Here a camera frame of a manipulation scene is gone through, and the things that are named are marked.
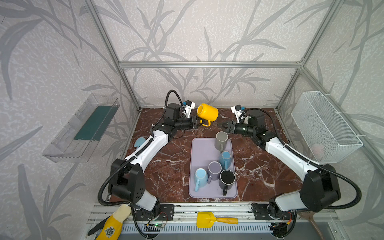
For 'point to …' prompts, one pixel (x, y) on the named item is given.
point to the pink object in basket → (317, 150)
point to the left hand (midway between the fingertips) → (206, 117)
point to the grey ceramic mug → (221, 138)
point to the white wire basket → (328, 136)
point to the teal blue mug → (225, 159)
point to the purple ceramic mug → (214, 169)
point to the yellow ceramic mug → (208, 112)
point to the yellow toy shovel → (206, 219)
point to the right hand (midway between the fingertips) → (220, 121)
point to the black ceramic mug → (227, 179)
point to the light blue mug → (201, 178)
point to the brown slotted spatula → (309, 215)
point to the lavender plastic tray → (203, 152)
